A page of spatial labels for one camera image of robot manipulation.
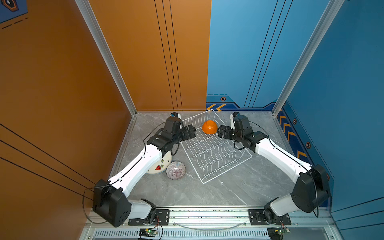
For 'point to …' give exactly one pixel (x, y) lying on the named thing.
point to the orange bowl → (209, 127)
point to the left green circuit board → (148, 232)
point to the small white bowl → (175, 170)
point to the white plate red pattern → (162, 165)
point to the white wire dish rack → (209, 154)
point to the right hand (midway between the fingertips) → (222, 130)
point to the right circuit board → (277, 233)
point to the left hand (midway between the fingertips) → (190, 129)
